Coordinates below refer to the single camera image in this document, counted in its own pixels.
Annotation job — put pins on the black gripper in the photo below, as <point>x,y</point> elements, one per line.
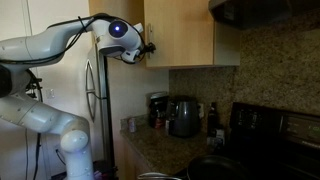
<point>144,50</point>

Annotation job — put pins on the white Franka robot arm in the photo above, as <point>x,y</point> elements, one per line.
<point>43,116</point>

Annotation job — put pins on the wooden base cabinet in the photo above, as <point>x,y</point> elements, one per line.
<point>130,160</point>

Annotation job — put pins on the black coffee maker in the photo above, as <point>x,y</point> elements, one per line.
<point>159,110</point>

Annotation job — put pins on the outlet behind air fryer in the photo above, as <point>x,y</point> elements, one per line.
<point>201,110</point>

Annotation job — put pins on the stainless steel refrigerator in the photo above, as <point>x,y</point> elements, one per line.
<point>107,126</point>

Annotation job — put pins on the dark glass bottle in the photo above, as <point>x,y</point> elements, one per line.
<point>213,120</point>

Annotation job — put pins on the small white container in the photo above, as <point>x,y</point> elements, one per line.
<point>216,138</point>

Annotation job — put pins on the dark range hood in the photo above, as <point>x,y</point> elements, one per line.
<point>263,13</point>

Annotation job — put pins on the silver pot rim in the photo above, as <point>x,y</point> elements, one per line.
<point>156,176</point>

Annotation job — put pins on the black frying pan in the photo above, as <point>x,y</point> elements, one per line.
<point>216,168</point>

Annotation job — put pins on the black kitchen stove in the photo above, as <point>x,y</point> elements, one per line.
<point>276,140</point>

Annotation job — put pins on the light wood wall cabinet box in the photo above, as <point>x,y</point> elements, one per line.
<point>226,43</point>

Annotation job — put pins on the white light switch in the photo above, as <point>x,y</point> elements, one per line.
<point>50,93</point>

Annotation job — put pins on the black camera stand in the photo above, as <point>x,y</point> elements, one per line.
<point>33,86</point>

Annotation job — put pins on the white wall outlet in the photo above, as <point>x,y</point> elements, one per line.
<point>57,149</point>

